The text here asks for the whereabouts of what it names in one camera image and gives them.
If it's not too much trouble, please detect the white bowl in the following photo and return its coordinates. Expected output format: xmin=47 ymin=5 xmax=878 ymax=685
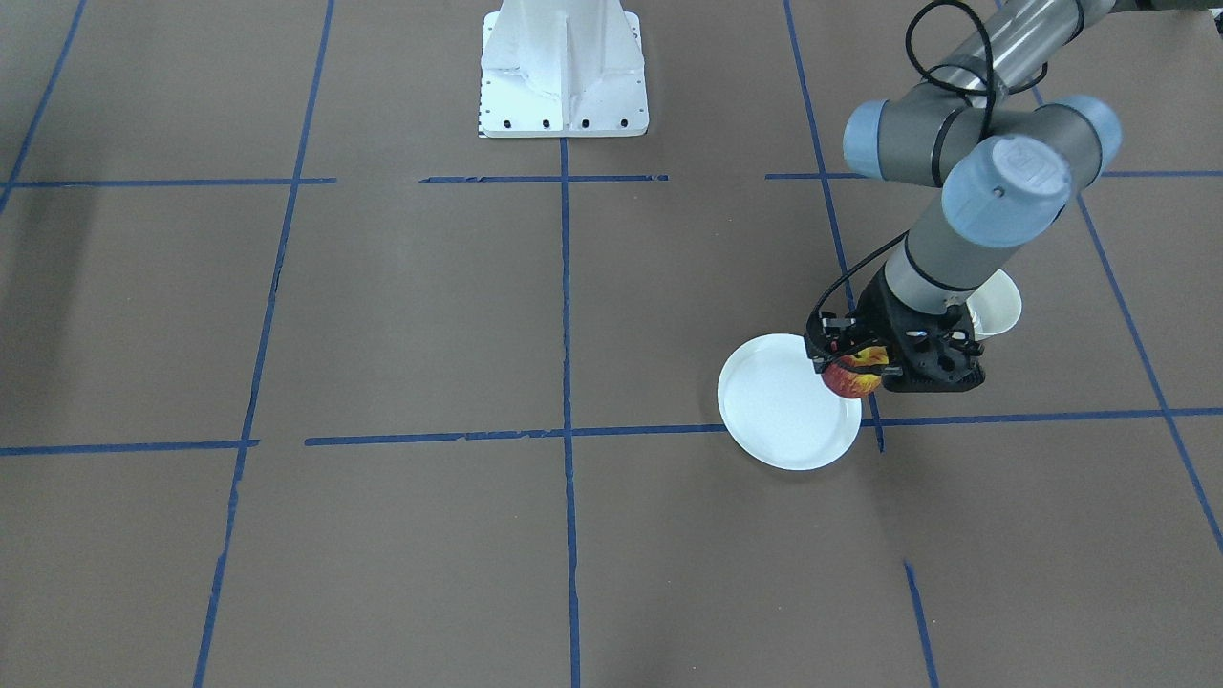
xmin=966 ymin=269 xmax=1022 ymax=340

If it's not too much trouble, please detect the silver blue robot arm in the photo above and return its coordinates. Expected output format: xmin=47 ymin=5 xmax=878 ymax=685
xmin=804 ymin=1 xmax=1123 ymax=393

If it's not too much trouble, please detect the red yellow apple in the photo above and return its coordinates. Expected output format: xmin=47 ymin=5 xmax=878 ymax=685
xmin=819 ymin=347 xmax=890 ymax=400

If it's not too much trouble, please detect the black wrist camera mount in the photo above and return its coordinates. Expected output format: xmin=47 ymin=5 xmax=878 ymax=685
xmin=883 ymin=306 xmax=986 ymax=393

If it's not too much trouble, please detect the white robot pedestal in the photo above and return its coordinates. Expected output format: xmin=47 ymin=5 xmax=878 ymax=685
xmin=478 ymin=1 xmax=651 ymax=139

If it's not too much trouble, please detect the white plate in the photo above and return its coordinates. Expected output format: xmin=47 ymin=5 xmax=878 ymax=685
xmin=717 ymin=332 xmax=862 ymax=470

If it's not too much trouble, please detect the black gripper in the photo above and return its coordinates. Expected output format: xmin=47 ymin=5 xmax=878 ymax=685
xmin=804 ymin=271 xmax=947 ymax=379

